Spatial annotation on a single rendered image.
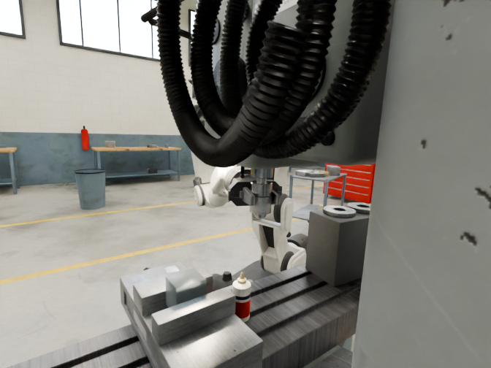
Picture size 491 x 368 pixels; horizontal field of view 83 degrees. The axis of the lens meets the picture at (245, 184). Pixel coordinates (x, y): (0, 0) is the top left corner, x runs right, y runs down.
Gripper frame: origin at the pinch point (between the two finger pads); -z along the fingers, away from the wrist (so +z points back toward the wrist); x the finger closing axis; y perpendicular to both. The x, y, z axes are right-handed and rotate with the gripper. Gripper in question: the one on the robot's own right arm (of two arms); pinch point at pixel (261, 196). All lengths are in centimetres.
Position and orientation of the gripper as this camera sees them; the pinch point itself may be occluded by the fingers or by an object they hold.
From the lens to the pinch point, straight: 60.1
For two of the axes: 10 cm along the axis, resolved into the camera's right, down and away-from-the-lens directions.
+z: -2.8, -2.0, 9.4
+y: -0.4, 9.8, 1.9
